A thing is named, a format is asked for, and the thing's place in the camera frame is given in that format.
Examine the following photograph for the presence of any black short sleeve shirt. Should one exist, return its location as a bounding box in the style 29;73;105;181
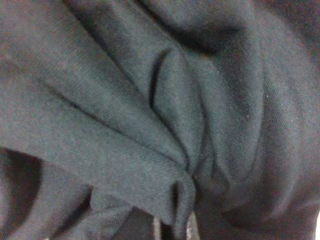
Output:
0;0;320;240

